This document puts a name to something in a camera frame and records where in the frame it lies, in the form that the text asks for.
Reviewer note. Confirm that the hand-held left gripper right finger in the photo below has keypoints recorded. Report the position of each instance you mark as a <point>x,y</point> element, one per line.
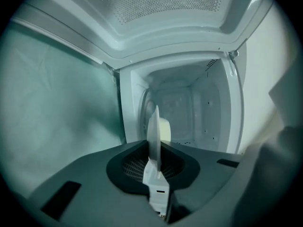
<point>208,178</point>

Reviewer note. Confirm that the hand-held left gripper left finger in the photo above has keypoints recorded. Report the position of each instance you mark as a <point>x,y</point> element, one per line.
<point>94,188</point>

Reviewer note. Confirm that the white microwave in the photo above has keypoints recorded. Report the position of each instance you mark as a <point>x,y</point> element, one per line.
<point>177,32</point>

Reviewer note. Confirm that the light green tablecloth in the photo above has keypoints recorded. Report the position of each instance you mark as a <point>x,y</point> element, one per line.
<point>47,103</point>

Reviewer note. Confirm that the white round plate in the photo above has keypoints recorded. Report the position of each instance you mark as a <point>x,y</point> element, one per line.
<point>154,136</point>

